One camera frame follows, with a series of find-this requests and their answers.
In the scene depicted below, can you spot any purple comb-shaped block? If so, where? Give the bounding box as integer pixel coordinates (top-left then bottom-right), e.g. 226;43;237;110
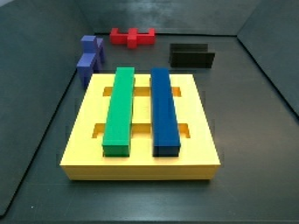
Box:
78;35;106;88

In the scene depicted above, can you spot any yellow slotted board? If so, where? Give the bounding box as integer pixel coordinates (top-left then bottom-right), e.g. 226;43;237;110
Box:
60;73;221;180

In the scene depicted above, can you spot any blue long bar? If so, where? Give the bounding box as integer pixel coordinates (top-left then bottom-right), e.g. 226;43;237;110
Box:
151;68;182;157

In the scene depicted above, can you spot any green long bar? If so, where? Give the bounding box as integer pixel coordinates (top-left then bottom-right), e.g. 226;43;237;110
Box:
102;67;135;157

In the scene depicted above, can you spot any red comb-shaped block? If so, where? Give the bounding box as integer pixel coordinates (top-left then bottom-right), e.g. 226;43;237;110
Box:
110;28;155;49

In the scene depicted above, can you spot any black angle bracket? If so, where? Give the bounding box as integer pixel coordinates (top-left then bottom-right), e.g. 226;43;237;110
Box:
170;44;215;68

